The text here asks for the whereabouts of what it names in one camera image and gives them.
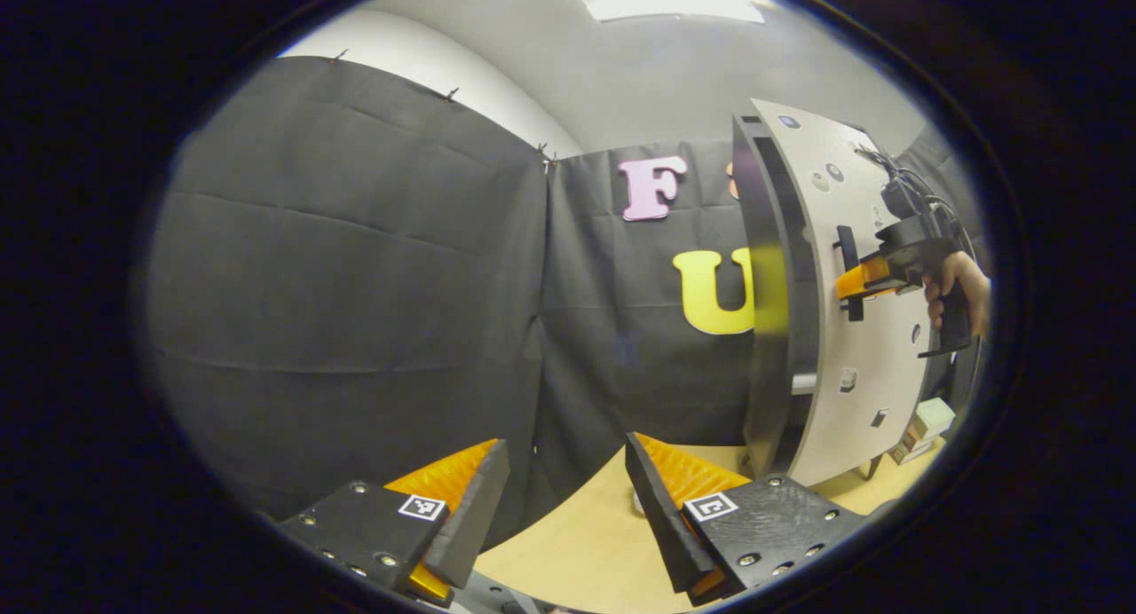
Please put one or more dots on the dark cabinet body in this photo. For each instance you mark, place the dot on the dark cabinet body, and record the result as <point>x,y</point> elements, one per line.
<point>765,374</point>

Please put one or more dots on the grey cabinet door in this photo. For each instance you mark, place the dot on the grey cabinet door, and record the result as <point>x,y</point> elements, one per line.
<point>874,374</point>

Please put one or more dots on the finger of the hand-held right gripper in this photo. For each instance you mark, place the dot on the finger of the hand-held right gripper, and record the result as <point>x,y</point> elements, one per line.
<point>865,275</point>

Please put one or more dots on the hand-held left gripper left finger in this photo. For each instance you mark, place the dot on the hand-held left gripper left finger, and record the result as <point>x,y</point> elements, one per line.
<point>475,516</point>

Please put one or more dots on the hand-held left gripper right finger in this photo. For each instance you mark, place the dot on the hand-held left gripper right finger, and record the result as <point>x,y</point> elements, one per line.
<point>661,525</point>

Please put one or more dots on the brown book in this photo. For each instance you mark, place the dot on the brown book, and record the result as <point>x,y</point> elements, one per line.
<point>910,445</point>

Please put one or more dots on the black backdrop cloth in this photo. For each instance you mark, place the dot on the black backdrop cloth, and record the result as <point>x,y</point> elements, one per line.
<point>355,286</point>

